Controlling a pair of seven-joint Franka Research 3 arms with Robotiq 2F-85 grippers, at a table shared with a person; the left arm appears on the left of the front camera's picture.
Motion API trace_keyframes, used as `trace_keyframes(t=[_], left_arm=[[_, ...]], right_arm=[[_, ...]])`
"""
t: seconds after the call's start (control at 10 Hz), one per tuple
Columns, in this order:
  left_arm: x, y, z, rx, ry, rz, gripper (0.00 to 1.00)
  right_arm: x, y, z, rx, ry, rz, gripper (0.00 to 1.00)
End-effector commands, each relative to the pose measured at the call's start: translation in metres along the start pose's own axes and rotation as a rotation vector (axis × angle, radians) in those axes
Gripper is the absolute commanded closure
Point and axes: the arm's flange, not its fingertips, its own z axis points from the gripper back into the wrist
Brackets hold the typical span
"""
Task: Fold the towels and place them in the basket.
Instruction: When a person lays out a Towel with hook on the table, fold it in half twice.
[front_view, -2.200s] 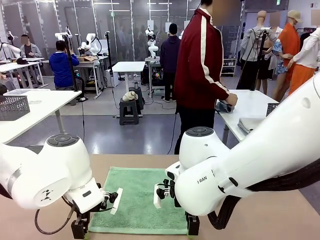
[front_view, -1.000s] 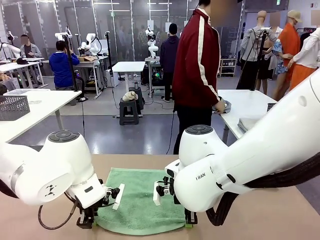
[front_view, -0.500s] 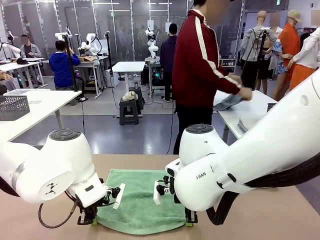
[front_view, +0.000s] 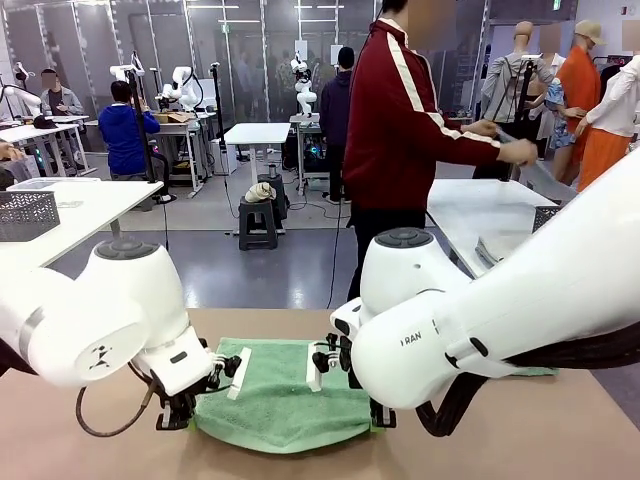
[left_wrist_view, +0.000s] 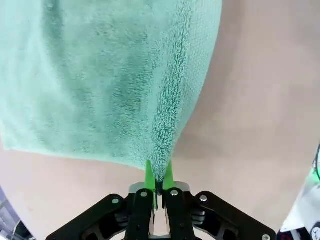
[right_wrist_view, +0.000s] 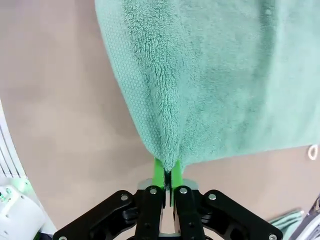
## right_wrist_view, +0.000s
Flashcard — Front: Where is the white slotted aluminium frame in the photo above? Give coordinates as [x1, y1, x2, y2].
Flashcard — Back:
[0, 98, 31, 183]

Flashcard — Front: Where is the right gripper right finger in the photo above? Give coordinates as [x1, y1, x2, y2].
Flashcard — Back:
[169, 159, 283, 240]

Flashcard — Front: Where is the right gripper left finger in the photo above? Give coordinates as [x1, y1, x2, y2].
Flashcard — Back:
[52, 157, 167, 240]

